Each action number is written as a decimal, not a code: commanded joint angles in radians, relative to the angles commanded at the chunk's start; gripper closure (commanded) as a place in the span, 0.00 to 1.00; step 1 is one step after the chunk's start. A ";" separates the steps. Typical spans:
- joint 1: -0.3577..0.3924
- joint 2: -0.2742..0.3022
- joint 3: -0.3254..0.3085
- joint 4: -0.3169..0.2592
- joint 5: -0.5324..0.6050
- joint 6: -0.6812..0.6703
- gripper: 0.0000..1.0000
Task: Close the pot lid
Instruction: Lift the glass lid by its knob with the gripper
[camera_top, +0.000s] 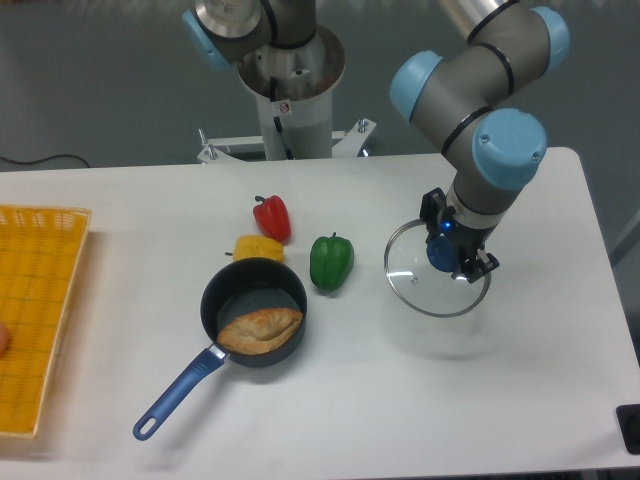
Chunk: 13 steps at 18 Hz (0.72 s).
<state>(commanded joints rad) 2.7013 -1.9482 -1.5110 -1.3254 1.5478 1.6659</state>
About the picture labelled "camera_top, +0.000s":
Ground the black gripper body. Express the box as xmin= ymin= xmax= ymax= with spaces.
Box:
xmin=437 ymin=204 xmax=500 ymax=265

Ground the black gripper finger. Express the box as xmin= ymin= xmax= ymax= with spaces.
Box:
xmin=419 ymin=188 xmax=447 ymax=235
xmin=451 ymin=250 xmax=499 ymax=283

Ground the glass pot lid blue knob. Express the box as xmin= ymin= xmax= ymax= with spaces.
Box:
xmin=383 ymin=218 xmax=492 ymax=318

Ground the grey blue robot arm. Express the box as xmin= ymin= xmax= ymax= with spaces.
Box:
xmin=182 ymin=1 xmax=570 ymax=282

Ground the green bell pepper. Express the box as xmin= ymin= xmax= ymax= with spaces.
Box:
xmin=309 ymin=233 xmax=355 ymax=291

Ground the red bell pepper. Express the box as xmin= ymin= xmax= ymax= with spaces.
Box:
xmin=253 ymin=195 xmax=292 ymax=244

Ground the yellow bell pepper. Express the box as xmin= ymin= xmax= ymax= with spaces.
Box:
xmin=225 ymin=235 xmax=284 ymax=262

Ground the black object table edge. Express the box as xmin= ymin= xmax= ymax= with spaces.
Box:
xmin=616 ymin=404 xmax=640 ymax=455

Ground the baked pastry turnover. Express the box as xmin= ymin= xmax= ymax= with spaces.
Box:
xmin=217 ymin=307 xmax=304 ymax=355

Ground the yellow wicker basket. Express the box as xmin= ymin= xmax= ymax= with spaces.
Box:
xmin=1 ymin=204 xmax=92 ymax=438

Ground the dark pot blue handle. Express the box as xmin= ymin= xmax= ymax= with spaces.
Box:
xmin=133 ymin=257 xmax=307 ymax=441

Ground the black cable on floor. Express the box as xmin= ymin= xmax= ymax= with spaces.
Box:
xmin=0 ymin=154 xmax=92 ymax=169

